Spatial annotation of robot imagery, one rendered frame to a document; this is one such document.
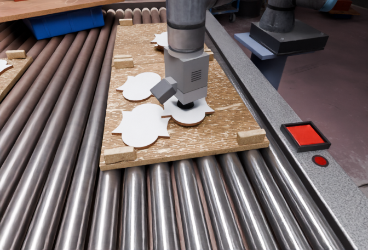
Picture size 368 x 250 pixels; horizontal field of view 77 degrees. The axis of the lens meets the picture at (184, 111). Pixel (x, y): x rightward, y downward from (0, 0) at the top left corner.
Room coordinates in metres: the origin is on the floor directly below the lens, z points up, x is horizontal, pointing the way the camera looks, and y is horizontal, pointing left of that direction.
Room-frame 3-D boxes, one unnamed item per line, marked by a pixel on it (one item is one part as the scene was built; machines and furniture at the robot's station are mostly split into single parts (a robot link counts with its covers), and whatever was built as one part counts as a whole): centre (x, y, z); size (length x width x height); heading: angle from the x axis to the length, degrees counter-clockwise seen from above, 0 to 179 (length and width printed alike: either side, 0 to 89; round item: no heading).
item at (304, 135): (0.38, -0.27, 0.92); 0.06 x 0.06 x 0.01; 9
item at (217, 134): (0.52, 0.03, 0.93); 0.41 x 0.35 x 0.02; 10
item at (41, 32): (1.16, 0.59, 0.97); 0.31 x 0.31 x 0.10; 38
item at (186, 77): (0.45, 0.02, 1.04); 0.12 x 0.09 x 0.16; 121
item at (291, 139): (0.38, -0.27, 0.92); 0.08 x 0.08 x 0.02; 9
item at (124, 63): (0.68, 0.19, 0.95); 0.06 x 0.02 x 0.03; 100
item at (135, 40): (0.93, 0.10, 0.93); 0.41 x 0.35 x 0.02; 10
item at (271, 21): (1.08, -0.42, 0.99); 0.15 x 0.15 x 0.10
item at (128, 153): (0.30, 0.12, 0.95); 0.06 x 0.02 x 0.03; 100
